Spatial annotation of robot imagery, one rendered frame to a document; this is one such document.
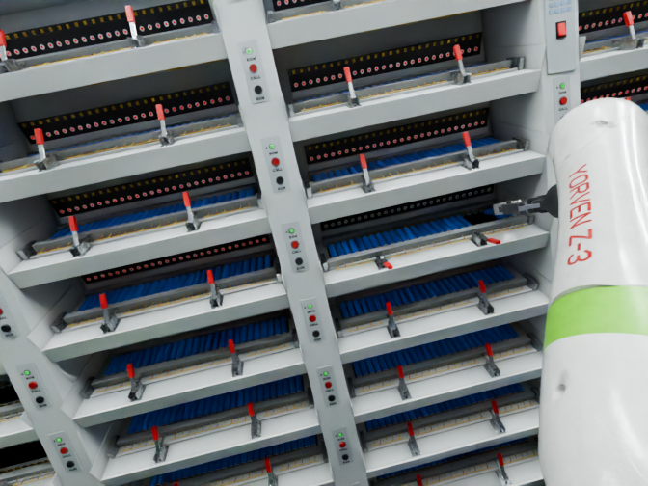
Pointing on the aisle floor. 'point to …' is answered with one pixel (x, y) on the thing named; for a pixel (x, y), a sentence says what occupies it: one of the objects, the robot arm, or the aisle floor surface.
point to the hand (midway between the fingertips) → (507, 207)
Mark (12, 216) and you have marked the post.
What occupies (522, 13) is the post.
